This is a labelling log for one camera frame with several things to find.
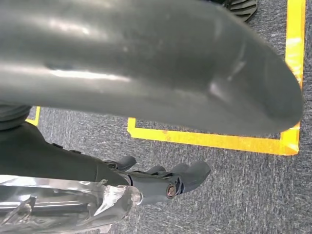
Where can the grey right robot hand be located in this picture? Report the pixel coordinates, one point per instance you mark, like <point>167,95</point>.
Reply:
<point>60,164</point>

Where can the black ribbed robot foot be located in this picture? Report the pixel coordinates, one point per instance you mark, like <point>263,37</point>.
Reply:
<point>241,9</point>

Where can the yellow floor tape square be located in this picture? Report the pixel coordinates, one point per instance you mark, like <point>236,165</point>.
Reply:
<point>36,118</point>
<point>219,140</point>

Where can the clear plastic cover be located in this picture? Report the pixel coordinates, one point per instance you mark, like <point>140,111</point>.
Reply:
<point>60,206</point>

